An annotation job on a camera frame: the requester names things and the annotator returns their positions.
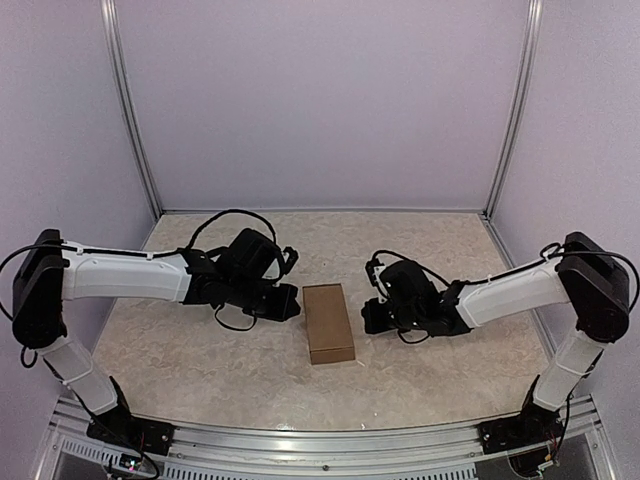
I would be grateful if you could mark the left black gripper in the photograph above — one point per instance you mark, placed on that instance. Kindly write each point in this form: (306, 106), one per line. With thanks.
(281, 312)

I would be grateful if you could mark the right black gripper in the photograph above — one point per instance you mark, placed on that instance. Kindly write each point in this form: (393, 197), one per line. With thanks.
(374, 323)

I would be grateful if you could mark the brown cardboard box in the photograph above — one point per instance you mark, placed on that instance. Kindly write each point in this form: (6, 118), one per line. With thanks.
(330, 338)

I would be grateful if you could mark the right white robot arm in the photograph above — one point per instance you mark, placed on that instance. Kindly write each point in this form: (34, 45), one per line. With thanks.
(601, 287)

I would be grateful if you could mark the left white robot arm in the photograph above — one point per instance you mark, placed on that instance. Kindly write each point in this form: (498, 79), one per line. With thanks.
(55, 271)

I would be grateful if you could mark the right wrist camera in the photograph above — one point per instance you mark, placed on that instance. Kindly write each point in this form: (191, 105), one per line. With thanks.
(373, 269)

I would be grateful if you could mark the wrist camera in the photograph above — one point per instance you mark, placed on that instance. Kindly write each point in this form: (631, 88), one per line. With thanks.
(373, 269)
(286, 260)

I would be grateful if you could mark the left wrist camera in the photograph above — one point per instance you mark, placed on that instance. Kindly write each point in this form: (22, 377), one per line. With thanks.
(286, 260)

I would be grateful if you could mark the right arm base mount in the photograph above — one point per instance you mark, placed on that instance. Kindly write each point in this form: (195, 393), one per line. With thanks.
(532, 425)

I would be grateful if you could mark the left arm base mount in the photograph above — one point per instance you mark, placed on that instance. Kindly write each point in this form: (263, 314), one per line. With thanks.
(118, 426)

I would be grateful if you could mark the front aluminium rail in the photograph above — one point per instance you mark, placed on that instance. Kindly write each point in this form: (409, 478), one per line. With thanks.
(200, 451)

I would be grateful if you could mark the left aluminium frame post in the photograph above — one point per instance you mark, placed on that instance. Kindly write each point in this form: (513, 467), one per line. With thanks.
(118, 64)

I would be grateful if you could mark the aluminium frame post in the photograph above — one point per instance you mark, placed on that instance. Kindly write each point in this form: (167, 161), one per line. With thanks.
(118, 64)
(517, 106)

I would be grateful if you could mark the right aluminium frame post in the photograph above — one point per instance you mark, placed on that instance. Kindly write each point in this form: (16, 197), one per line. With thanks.
(517, 106)

